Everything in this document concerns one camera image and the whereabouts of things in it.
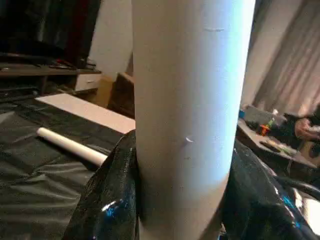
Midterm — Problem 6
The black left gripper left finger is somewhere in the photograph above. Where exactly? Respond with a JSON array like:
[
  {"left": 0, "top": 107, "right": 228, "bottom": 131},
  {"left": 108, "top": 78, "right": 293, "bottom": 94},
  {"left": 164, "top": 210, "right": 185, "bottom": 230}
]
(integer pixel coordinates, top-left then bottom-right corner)
[{"left": 62, "top": 129, "right": 140, "bottom": 240}]

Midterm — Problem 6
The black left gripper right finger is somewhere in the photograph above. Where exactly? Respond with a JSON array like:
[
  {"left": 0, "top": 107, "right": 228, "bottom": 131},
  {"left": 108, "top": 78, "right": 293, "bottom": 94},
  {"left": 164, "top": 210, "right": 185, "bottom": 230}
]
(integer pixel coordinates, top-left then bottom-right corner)
[{"left": 220, "top": 140, "right": 320, "bottom": 240}]

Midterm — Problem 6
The white plastic table leg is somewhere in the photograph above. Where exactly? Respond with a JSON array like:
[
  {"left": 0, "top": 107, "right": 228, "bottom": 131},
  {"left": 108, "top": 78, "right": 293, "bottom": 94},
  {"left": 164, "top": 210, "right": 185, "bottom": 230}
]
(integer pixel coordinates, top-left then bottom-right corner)
[
  {"left": 131, "top": 0, "right": 257, "bottom": 240},
  {"left": 36, "top": 127, "right": 109, "bottom": 166}
]

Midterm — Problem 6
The cluttered desk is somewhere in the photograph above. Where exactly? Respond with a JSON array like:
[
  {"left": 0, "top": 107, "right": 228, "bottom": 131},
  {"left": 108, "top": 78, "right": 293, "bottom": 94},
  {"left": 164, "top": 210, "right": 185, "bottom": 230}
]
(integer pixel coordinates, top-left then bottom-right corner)
[{"left": 236, "top": 104, "right": 320, "bottom": 171}]

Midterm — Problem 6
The black work mat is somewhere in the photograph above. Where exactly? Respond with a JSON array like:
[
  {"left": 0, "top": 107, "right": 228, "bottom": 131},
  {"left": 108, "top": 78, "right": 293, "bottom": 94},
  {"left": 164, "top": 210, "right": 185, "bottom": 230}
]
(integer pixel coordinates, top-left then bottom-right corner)
[{"left": 0, "top": 97, "right": 137, "bottom": 240}]

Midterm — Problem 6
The white flat panel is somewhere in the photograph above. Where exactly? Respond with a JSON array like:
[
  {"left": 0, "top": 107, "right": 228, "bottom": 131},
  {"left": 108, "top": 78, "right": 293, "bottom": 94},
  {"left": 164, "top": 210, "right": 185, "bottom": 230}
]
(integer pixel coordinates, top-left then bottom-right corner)
[{"left": 35, "top": 92, "right": 137, "bottom": 135}]

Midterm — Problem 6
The brown cardboard box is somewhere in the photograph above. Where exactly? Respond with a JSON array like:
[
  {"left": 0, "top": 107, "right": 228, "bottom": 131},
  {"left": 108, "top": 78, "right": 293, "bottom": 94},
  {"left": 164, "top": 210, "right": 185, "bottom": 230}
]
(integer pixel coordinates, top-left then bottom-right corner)
[{"left": 106, "top": 71, "right": 136, "bottom": 120}]

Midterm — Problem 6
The grey window curtain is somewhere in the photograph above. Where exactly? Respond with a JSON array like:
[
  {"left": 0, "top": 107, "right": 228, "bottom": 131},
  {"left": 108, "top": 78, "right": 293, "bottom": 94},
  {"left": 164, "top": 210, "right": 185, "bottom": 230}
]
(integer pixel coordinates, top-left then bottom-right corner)
[{"left": 240, "top": 0, "right": 320, "bottom": 118}]

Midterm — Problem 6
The dark low shelf unit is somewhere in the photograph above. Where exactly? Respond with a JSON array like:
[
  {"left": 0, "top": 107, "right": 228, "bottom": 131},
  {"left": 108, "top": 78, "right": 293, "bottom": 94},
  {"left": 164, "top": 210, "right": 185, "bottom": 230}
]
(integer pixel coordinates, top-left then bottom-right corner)
[{"left": 0, "top": 50, "right": 103, "bottom": 98}]

